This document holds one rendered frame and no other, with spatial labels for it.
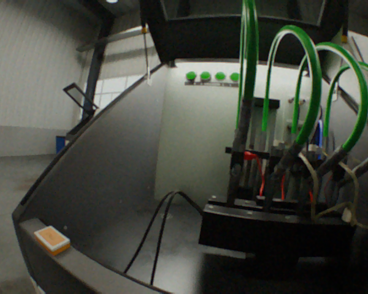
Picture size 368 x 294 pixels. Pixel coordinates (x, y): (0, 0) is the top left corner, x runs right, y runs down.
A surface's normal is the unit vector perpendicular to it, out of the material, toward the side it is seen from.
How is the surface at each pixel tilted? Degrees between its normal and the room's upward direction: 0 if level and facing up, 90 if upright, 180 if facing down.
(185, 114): 90
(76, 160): 90
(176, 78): 90
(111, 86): 90
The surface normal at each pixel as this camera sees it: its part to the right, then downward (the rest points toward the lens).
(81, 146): 0.95, 0.12
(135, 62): -0.30, 0.02
